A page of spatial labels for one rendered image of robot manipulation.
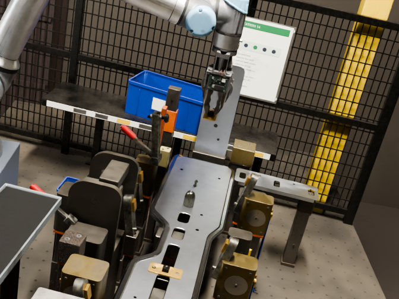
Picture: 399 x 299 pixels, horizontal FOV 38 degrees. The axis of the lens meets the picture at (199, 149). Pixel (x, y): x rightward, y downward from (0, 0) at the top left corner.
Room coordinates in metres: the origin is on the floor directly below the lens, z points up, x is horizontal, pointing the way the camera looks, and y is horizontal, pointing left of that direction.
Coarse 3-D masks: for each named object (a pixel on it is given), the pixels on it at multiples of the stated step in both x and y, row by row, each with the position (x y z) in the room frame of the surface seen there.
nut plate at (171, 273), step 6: (150, 264) 1.18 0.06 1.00; (156, 264) 1.18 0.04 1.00; (150, 270) 1.15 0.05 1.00; (156, 270) 1.16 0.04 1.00; (162, 270) 1.16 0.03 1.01; (168, 270) 1.16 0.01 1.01; (174, 270) 1.17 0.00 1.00; (180, 270) 1.18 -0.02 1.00; (168, 276) 1.15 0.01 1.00; (174, 276) 1.15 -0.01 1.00; (180, 276) 1.15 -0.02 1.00
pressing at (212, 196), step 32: (192, 160) 1.81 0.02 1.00; (160, 192) 1.54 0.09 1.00; (224, 192) 1.63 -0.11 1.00; (160, 224) 1.38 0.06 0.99; (192, 224) 1.40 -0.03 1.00; (224, 224) 1.45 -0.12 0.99; (160, 256) 1.22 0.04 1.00; (192, 256) 1.25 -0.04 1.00; (128, 288) 1.07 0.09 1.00; (192, 288) 1.12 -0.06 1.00
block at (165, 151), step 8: (168, 152) 1.70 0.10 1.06; (160, 160) 1.70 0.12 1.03; (168, 160) 1.71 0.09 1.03; (160, 168) 1.70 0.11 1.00; (160, 176) 1.70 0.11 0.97; (152, 200) 1.71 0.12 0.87; (152, 224) 1.70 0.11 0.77; (152, 232) 1.70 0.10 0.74; (144, 240) 1.70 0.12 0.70; (152, 240) 1.70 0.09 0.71
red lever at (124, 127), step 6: (126, 126) 1.65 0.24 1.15; (126, 132) 1.64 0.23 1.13; (132, 132) 1.64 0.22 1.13; (132, 138) 1.63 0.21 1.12; (138, 138) 1.65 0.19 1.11; (138, 144) 1.64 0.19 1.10; (144, 144) 1.65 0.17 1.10; (144, 150) 1.63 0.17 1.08; (150, 150) 1.64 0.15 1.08; (150, 156) 1.63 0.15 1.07
